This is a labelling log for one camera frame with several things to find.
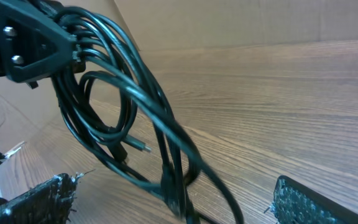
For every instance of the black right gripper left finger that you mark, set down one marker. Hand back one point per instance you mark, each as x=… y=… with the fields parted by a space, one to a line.
x=48 y=203

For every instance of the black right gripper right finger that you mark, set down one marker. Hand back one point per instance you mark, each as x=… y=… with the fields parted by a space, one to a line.
x=295 y=203

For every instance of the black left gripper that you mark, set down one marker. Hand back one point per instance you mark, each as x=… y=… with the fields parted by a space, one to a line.
x=32 y=45

